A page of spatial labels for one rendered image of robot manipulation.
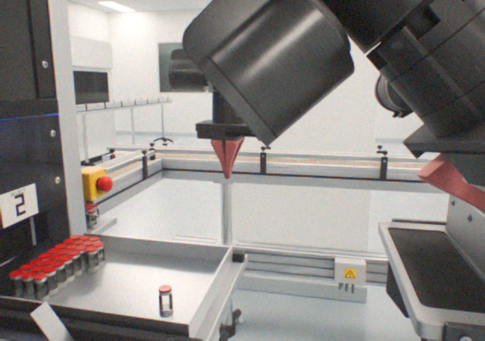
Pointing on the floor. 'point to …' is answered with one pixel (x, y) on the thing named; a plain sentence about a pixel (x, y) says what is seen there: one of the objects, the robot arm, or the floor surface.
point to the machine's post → (73, 183)
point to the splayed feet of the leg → (230, 326)
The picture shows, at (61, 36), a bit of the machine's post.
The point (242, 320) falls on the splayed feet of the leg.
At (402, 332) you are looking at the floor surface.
